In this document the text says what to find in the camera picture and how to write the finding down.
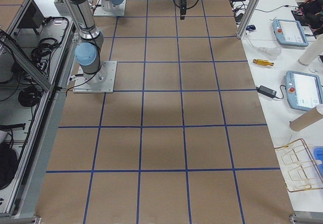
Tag aluminium frame post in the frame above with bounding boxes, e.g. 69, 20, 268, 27
236, 0, 260, 39

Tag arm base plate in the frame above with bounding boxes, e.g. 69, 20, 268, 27
72, 61, 117, 93
93, 0, 126, 17

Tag gold wire rack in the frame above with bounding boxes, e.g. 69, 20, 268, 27
275, 138, 322, 193

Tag blue plastic container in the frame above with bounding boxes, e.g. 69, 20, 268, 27
313, 146, 323, 175

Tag black power adapter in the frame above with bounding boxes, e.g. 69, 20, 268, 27
256, 85, 277, 98

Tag lower blue teach pendant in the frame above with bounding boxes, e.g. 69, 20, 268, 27
285, 71, 322, 111

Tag upper blue teach pendant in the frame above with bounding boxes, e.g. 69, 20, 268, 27
272, 19, 308, 47

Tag black cable coil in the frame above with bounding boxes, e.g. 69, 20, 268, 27
18, 84, 41, 108

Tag white light bulb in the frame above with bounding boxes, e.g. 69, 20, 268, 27
257, 47, 282, 57

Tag upper white tube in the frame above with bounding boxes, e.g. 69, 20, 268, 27
298, 34, 323, 66

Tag lower cardboard tube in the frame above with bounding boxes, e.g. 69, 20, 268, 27
289, 104, 322, 132

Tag blue teach pendant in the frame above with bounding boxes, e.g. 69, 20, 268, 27
272, 19, 308, 47
285, 71, 322, 111

